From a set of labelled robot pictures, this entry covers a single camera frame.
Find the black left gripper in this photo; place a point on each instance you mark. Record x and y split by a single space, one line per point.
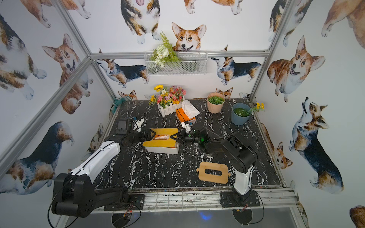
143 135

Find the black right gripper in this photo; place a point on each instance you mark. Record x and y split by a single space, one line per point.
182 136

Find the orange tissue paper pack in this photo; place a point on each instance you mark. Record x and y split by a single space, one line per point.
161 137

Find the yellow tissue box lid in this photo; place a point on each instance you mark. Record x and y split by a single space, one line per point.
163 143

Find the white tissue box base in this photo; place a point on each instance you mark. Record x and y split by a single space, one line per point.
163 150

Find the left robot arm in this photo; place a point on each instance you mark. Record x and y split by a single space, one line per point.
74 193

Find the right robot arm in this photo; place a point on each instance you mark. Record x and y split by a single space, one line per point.
238 150

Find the orange tissue pack by flowers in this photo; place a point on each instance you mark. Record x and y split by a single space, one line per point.
187 113

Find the wooden tissue box lid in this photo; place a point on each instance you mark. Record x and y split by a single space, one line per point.
213 172

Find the white fence flower planter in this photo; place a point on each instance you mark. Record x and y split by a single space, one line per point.
168 100

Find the teal cloth in corner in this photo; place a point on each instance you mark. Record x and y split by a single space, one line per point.
117 102

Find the peach pot with succulent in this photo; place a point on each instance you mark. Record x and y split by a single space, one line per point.
215 102

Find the blue pot with yellow flowers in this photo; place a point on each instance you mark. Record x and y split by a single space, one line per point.
242 112

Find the white flower green fern bouquet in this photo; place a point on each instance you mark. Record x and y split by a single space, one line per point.
164 54

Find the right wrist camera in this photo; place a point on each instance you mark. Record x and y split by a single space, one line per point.
186 126

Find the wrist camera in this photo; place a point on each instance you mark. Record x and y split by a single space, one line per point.
186 126
138 124

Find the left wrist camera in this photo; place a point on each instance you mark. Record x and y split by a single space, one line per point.
138 124

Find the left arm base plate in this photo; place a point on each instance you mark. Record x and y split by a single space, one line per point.
135 202

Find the white wire wall basket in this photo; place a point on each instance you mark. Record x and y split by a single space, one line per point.
191 63

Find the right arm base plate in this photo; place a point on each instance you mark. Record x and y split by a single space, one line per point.
234 199

